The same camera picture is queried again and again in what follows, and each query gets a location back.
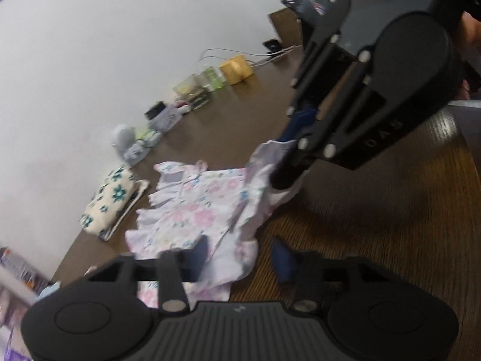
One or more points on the cream bag with teal flowers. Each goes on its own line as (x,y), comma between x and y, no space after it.
(112,199)

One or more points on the small black device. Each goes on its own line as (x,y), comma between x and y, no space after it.
(156,109)

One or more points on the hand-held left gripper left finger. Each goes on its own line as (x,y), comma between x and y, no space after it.
(198,255)

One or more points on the red white tube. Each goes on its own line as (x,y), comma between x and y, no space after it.
(183,108)

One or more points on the yellow mug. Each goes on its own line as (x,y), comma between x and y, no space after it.
(236,69)

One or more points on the small black phone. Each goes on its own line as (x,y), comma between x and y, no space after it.
(272,46)

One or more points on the person's right hand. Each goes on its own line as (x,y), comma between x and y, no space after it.
(472,30)

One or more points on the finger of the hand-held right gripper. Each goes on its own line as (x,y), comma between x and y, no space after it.
(319,64)
(287,175)

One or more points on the white round speaker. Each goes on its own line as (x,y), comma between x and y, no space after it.
(123,137)

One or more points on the white box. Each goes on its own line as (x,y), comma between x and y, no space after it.
(167,120)

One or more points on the pink floral dress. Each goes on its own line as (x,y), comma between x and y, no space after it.
(195,210)

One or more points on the cardboard stand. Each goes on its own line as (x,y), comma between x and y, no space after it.
(287,26)

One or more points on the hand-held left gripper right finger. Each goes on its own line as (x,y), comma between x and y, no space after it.
(283,263)

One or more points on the small white green packets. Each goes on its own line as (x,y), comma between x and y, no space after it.
(144,139)

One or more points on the glass cup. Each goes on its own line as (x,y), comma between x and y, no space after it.
(191,92)

